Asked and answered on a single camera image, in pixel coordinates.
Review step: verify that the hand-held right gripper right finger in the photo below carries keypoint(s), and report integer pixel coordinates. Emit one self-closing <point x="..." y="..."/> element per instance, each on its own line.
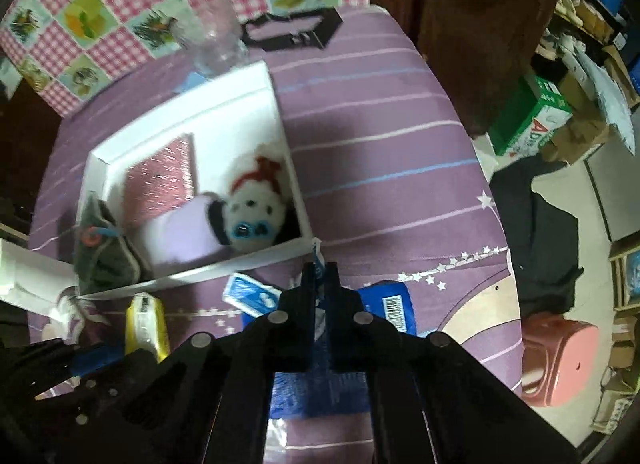
<point x="345" y="334"/>

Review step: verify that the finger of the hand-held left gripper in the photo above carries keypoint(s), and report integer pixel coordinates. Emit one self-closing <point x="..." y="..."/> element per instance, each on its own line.
<point x="97" y="361"/>

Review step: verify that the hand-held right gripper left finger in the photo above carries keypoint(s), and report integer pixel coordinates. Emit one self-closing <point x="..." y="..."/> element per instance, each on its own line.
<point x="297" y="329"/>

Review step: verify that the blue packet with yellow print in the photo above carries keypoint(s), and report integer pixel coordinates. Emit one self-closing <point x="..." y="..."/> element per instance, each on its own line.
<point x="385" y="304"/>

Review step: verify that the blue packet with cartoon print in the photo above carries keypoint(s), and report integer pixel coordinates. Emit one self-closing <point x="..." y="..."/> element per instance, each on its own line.
<point x="250" y="294"/>

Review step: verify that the white black plush dog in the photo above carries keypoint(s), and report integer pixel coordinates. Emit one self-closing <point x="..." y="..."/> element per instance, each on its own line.
<point x="255" y="204"/>

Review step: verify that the lavender foam sponge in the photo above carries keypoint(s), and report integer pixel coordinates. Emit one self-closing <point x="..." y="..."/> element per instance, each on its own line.
<point x="185" y="234"/>

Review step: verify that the white cardboard box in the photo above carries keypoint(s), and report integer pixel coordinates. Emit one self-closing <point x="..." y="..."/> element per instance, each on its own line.
<point x="230" y="109"/>

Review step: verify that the small blue white sachet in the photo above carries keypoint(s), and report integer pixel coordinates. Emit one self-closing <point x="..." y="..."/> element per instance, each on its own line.
<point x="316" y="251"/>

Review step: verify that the white paper towel roll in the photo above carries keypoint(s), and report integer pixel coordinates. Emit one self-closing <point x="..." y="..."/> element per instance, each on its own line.
<point x="30" y="269"/>

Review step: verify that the pink plastic stool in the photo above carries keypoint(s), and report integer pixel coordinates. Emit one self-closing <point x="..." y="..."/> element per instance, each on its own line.
<point x="560" y="359"/>

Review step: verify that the black bag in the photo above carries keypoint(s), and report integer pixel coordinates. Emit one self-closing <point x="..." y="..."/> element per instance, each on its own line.
<point x="545" y="244"/>

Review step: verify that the stacked cardboard boxes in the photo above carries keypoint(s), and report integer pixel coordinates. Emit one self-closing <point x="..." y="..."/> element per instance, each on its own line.
<point x="625" y="274"/>

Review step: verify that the green cardboard box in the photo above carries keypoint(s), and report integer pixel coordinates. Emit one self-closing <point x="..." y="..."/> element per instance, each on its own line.
<point x="530" y="114"/>

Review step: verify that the clear plastic cup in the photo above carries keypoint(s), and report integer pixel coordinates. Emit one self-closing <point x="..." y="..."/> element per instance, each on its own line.
<point x="215" y="39"/>

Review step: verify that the brown wooden cabinet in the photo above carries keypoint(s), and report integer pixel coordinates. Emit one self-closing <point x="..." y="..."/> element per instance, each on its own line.
<point x="450" y="19"/>

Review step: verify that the grey plastic bag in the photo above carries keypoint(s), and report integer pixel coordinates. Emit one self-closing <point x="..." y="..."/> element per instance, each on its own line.
<point x="605" y="89"/>

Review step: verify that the cluttered storage shelf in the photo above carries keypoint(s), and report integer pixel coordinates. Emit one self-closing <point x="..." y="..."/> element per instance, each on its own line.
<point x="590" y="4"/>

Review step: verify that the black plastic frame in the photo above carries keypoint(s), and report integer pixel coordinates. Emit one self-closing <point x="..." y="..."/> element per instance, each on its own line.
<point x="327" y="24"/>

